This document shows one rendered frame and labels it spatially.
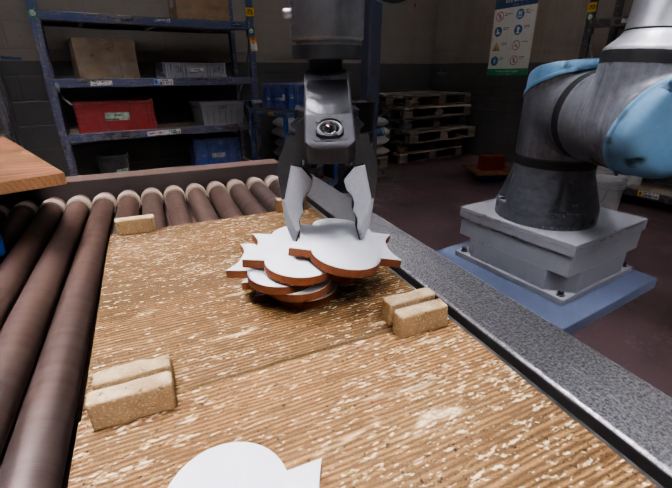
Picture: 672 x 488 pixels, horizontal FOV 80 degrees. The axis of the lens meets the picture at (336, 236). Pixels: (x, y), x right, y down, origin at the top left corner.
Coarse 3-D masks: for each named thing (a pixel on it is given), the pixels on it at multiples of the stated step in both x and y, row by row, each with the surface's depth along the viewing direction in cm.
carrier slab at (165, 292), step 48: (144, 240) 63; (192, 240) 63; (240, 240) 63; (144, 288) 49; (192, 288) 49; (240, 288) 49; (384, 288) 49; (96, 336) 40; (144, 336) 40; (192, 336) 40; (240, 336) 40; (288, 336) 40; (336, 336) 40; (192, 384) 34
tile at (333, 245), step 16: (304, 224) 50; (320, 224) 51; (336, 224) 52; (352, 224) 53; (304, 240) 45; (320, 240) 46; (336, 240) 47; (352, 240) 48; (368, 240) 48; (384, 240) 49; (304, 256) 44; (320, 256) 42; (336, 256) 43; (352, 256) 43; (368, 256) 44; (384, 256) 45; (336, 272) 41; (352, 272) 41; (368, 272) 42
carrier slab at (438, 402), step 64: (448, 320) 43; (256, 384) 34; (320, 384) 34; (384, 384) 34; (448, 384) 34; (512, 384) 34; (128, 448) 29; (192, 448) 29; (320, 448) 29; (384, 448) 29; (448, 448) 29; (512, 448) 29; (576, 448) 29
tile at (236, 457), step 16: (224, 448) 27; (240, 448) 27; (256, 448) 27; (192, 464) 26; (208, 464) 26; (224, 464) 26; (240, 464) 26; (256, 464) 26; (272, 464) 26; (304, 464) 26; (320, 464) 26; (176, 480) 25; (192, 480) 25; (208, 480) 25; (224, 480) 25; (240, 480) 25; (256, 480) 25; (272, 480) 25; (288, 480) 25; (304, 480) 25
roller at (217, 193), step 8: (208, 184) 102; (216, 184) 98; (208, 192) 98; (216, 192) 94; (224, 192) 94; (216, 200) 90; (224, 200) 88; (232, 200) 90; (216, 208) 89; (224, 208) 84; (232, 208) 83; (224, 216) 81; (232, 216) 78
